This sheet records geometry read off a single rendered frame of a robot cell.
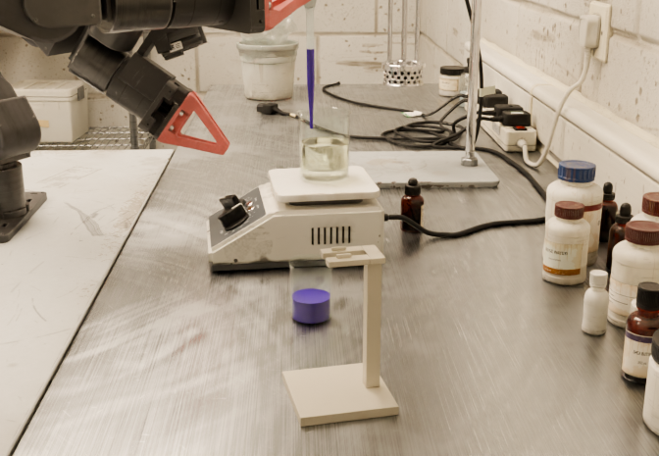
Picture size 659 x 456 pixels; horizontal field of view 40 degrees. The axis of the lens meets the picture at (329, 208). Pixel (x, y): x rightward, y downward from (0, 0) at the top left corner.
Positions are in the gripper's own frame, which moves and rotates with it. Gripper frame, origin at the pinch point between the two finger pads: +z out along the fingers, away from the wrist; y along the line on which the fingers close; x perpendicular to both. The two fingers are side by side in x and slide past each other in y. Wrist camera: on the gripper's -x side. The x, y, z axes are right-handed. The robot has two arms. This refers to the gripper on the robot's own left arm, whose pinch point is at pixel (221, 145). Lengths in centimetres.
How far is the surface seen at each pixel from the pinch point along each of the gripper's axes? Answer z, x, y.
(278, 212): 9.2, 1.8, -9.9
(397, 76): 16.6, -21.4, 28.5
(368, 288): 15.4, -0.6, -40.1
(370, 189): 16.5, -6.1, -8.6
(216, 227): 4.8, 8.0, -3.8
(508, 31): 39, -49, 89
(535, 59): 42, -43, 65
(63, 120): -47, 41, 209
